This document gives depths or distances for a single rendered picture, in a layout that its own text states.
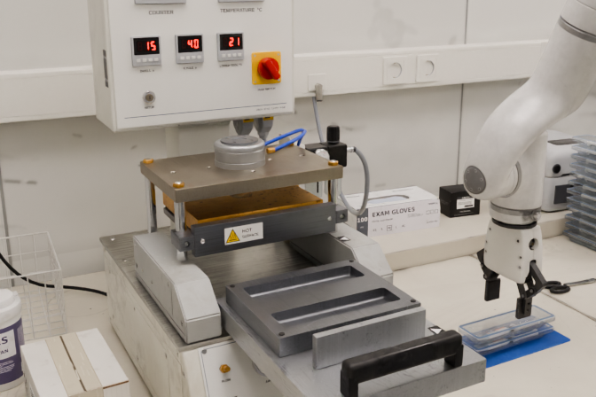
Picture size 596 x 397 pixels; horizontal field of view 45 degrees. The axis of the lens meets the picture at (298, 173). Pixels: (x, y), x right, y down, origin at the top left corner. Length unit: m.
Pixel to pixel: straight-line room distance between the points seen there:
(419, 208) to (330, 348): 0.97
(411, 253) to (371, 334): 0.82
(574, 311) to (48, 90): 1.14
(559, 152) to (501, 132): 0.80
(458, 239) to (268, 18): 0.75
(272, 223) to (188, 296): 0.18
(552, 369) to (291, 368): 0.61
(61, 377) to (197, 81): 0.51
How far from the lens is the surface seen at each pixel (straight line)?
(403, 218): 1.74
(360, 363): 0.77
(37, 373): 1.15
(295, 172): 1.08
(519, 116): 1.15
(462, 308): 1.50
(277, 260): 1.22
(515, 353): 1.36
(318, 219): 1.10
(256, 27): 1.25
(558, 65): 1.15
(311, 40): 1.78
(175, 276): 1.01
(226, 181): 1.04
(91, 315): 1.50
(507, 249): 1.29
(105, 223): 1.69
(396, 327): 0.87
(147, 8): 1.19
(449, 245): 1.72
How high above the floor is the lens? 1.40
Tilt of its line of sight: 16 degrees down
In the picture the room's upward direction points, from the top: straight up
